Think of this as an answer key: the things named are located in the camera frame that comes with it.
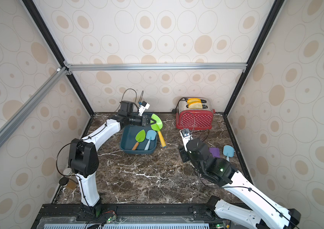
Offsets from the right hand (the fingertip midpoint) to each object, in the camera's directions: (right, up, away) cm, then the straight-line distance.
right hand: (182, 144), depth 68 cm
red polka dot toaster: (+13, +17, +29) cm, 36 cm away
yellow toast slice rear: (+9, +27, +33) cm, 44 cm away
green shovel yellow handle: (-13, +8, +17) cm, 23 cm away
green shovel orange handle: (-26, +1, +35) cm, 44 cm away
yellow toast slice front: (+13, +23, +29) cm, 39 cm away
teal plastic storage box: (-35, -2, +34) cm, 49 cm away
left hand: (-13, +12, +15) cm, 23 cm away
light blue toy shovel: (-19, +3, +37) cm, 42 cm away
